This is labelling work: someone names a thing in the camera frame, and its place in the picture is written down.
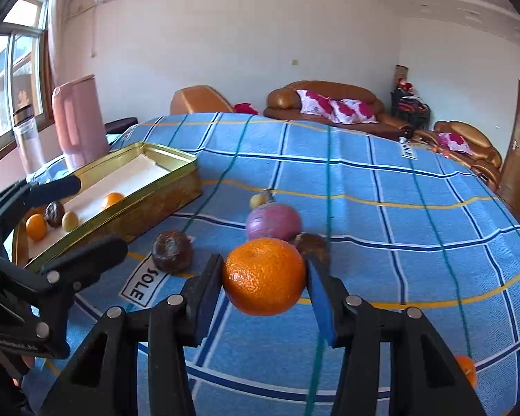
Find white pillow red flowers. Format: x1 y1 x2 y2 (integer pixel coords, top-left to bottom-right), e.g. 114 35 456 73
436 132 473 154
295 89 343 115
329 99 379 124

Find dark stool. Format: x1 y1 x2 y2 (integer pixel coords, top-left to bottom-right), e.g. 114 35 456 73
104 117 138 135

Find dark brown passion fruit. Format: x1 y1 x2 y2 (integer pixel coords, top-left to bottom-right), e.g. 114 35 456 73
151 231 194 275
295 233 330 269
44 201 66 229

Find purple onion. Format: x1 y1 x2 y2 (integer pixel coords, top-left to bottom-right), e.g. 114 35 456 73
245 188 304 245

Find large orange mandarin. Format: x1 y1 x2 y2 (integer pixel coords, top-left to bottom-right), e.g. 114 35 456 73
222 237 307 317

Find brown leather sofa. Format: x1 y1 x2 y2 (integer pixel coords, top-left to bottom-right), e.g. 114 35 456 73
263 80 417 141

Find clear glass bottle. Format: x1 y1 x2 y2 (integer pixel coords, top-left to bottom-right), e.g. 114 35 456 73
12 105 46 178

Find blue plaid blanket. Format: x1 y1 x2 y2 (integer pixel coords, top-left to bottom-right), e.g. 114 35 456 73
9 113 520 416

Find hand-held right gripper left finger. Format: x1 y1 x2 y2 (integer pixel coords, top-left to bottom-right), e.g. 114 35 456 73
39 255 224 416

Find stacked dark chairs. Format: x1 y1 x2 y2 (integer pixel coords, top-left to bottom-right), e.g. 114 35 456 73
390 89 431 131

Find pink curtain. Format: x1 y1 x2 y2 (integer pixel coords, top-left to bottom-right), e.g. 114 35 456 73
45 0 96 109

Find brown leather armchair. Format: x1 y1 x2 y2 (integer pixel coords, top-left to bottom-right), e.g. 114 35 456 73
170 86 235 115
414 120 503 191

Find window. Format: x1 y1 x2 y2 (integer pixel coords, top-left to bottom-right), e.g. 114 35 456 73
0 0 48 170

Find pink electric kettle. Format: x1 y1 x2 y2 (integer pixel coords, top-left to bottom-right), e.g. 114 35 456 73
52 75 111 172

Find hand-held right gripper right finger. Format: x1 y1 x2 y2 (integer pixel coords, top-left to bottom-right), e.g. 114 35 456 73
307 259 486 416

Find gold metal tin box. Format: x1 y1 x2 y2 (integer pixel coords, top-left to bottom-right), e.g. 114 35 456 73
11 141 203 274

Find person's left hand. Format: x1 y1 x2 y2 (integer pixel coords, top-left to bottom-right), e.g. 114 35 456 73
0 354 34 375

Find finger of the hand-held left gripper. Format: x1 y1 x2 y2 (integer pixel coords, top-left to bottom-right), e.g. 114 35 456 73
24 235 128 295
0 175 82 226

